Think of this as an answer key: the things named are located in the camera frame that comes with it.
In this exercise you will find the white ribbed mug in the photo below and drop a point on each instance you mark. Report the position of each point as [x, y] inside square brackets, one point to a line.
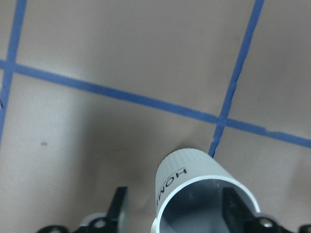
[188, 193]

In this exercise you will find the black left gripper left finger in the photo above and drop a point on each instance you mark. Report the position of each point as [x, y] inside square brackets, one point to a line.
[118, 212]

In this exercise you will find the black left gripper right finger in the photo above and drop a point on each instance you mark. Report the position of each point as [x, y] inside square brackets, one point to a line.
[235, 212]

